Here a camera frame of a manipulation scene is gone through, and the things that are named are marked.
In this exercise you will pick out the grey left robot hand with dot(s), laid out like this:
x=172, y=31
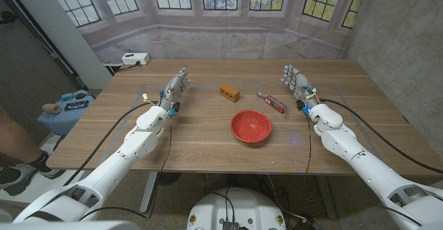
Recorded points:
x=174, y=88

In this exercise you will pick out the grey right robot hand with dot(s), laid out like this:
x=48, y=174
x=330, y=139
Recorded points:
x=299, y=82

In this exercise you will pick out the red speckled bowl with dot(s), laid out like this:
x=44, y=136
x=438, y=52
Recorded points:
x=251, y=126

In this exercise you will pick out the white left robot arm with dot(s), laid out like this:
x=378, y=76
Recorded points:
x=114, y=164

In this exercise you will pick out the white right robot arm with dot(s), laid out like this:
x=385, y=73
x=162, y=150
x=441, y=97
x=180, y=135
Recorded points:
x=373, y=167

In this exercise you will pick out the red Swiss knife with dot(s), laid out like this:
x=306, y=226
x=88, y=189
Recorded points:
x=275, y=104

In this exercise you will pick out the orange brick block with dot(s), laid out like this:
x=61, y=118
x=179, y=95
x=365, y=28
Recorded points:
x=229, y=92

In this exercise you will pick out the white power strip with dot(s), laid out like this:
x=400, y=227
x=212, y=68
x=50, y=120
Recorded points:
x=135, y=58

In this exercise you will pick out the printed window backdrop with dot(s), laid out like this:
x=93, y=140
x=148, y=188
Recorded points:
x=221, y=43

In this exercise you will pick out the black round floor fan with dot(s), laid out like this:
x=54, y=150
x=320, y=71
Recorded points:
x=169, y=178

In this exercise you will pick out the black small mouse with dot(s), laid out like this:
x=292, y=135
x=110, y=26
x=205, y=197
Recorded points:
x=80, y=95

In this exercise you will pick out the black flat remote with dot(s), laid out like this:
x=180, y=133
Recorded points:
x=77, y=105

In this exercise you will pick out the grey table leg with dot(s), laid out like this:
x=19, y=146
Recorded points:
x=326, y=197
x=149, y=192

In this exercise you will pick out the teal small gadget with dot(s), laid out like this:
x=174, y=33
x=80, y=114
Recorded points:
x=67, y=96

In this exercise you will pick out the blue box stool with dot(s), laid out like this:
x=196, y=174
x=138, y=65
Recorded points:
x=59, y=121

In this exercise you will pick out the brown twine roll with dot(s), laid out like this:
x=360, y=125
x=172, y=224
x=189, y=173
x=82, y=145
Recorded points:
x=51, y=108

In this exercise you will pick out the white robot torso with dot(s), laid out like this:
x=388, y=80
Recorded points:
x=237, y=209

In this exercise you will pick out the person's bare leg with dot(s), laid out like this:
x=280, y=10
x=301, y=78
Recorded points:
x=15, y=136

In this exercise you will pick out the white floor mat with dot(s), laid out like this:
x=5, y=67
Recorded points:
x=38, y=192

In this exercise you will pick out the grey black sneaker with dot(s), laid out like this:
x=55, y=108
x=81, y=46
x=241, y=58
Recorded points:
x=24, y=178

